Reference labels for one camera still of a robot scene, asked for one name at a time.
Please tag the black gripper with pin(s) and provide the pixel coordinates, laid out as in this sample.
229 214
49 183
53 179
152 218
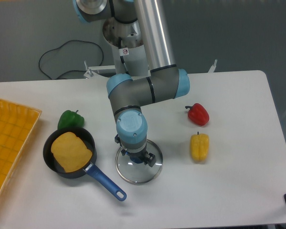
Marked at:
137 155

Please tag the glass pot lid blue knob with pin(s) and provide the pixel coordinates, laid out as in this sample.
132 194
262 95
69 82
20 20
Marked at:
138 173

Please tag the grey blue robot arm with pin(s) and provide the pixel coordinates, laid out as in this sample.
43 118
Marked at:
128 94

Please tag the yellow bell pepper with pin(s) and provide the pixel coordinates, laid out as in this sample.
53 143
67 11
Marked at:
199 147

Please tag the yellow toast slice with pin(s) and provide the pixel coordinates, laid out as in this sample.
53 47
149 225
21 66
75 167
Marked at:
70 152

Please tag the red bell pepper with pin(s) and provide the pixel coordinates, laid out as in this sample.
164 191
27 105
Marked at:
198 114

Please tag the green bell pepper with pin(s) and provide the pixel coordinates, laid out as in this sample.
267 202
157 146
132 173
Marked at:
70 119

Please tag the yellow woven basket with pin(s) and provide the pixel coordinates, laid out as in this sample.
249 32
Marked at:
17 123

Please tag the black saucepan blue handle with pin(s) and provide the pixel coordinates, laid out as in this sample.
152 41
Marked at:
90 168

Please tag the white table clamp bracket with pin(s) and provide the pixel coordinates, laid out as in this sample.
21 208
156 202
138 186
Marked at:
213 67

